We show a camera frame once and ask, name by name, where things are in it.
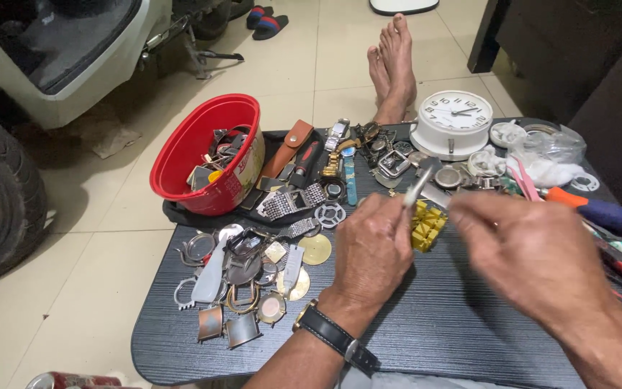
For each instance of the person's left hand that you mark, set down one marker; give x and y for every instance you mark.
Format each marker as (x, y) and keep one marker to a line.
(367, 254)

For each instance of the white appliance base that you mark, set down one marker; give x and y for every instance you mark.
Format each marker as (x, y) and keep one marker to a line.
(403, 6)

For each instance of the person's right hand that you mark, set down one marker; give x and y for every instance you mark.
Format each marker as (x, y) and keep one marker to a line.
(538, 254)

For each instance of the large white plastic piece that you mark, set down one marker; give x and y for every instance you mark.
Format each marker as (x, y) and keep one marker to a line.
(208, 278)

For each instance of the person's grey shorts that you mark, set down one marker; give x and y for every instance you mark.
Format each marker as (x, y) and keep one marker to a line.
(424, 381)

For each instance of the orange and blue screwdriver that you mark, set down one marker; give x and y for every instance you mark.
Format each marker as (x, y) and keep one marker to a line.
(597, 210)

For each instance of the heap of metal watch cases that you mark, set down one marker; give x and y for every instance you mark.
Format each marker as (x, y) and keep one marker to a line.
(243, 270)

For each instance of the narrow silver mesh watch band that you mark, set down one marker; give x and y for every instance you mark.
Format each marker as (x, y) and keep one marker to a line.
(297, 227)

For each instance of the person's bare foot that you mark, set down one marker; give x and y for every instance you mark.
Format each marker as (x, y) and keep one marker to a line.
(377, 73)
(397, 65)

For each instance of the black striped sandal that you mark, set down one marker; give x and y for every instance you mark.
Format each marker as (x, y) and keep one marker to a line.
(270, 27)
(257, 15)

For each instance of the white motor scooter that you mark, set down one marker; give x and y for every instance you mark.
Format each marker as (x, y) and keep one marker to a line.
(73, 48)

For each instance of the yellow plastic watch holder block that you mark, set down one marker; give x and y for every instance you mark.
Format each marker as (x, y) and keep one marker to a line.
(427, 227)

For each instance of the scrap of paper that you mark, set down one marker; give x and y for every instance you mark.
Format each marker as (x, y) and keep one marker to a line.
(116, 143)

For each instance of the brown leather sheath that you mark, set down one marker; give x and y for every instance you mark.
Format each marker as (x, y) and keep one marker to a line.
(288, 148)

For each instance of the slim silver metal tool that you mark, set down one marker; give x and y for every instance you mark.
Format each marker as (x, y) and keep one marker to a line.
(418, 186)

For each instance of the clear plastic bag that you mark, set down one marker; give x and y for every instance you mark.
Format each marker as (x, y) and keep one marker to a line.
(551, 154)

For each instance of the dark wooden furniture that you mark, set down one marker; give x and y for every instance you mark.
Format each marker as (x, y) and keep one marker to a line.
(548, 38)

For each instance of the black round watch case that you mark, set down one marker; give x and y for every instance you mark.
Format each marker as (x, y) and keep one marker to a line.
(335, 189)

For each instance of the red oval plastic tub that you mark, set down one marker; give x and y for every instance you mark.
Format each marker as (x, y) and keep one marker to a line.
(181, 156)

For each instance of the pink tweezers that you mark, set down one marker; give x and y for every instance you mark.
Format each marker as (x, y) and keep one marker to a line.
(527, 183)

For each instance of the person's right fingers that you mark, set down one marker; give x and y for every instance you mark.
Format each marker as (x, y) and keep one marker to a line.
(470, 216)

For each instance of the person's left fingers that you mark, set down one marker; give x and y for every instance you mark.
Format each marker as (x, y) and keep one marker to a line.
(397, 208)

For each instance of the black rubber tyre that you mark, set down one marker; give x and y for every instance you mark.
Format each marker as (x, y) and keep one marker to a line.
(3, 205)

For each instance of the heap of parts in tub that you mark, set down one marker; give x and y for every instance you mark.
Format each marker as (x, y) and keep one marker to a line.
(222, 156)

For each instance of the small white plastic opener tool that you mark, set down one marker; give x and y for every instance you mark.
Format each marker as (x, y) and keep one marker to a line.
(292, 267)

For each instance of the gold round dial disc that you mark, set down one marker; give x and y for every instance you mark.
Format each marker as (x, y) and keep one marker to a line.
(315, 249)
(301, 289)

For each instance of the silver blade tool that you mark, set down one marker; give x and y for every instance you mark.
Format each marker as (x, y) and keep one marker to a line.
(436, 195)

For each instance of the heap of watches and parts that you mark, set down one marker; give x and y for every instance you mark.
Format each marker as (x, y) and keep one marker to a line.
(394, 162)

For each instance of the white dish with tissue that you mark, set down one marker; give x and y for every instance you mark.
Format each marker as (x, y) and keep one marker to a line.
(486, 161)
(507, 134)

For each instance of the red drink can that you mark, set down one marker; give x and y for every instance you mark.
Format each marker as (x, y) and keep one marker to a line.
(73, 380)

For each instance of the wide silver mesh watch band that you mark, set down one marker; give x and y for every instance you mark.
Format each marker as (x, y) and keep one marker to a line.
(289, 202)

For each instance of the white round alarm clock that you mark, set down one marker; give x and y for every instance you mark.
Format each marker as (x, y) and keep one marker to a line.
(454, 121)

